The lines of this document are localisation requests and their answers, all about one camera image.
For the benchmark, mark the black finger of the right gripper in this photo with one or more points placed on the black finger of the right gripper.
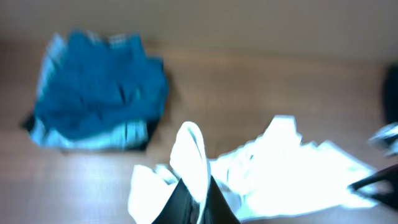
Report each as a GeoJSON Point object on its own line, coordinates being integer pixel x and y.
{"type": "Point", "coordinates": [387, 177]}

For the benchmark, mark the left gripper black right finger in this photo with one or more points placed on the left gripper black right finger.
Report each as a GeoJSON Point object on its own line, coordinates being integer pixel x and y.
{"type": "Point", "coordinates": [217, 210]}

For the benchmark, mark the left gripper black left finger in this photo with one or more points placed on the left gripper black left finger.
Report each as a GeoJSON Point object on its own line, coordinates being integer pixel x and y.
{"type": "Point", "coordinates": [179, 208]}

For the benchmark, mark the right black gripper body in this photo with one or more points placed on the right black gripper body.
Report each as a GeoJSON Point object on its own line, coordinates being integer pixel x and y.
{"type": "Point", "coordinates": [385, 139]}

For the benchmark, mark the white t-shirt black print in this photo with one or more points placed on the white t-shirt black print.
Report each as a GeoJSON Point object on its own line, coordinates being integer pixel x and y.
{"type": "Point", "coordinates": [274, 175]}

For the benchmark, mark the black polo shirt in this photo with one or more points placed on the black polo shirt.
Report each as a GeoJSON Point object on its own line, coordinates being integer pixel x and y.
{"type": "Point", "coordinates": [389, 94]}

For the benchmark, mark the black garment under pile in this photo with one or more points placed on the black garment under pile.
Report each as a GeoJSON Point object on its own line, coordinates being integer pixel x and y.
{"type": "Point", "coordinates": [28, 123]}

